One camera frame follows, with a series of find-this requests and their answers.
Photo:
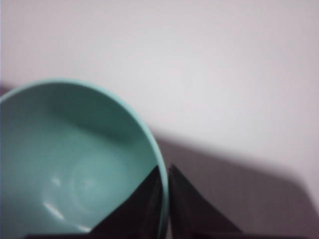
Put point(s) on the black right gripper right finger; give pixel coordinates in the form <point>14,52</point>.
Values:
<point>192,216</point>

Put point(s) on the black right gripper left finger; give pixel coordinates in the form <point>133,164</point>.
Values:
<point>136,218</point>

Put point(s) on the teal ceramic bowl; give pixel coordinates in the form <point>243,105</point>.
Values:
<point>71,153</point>

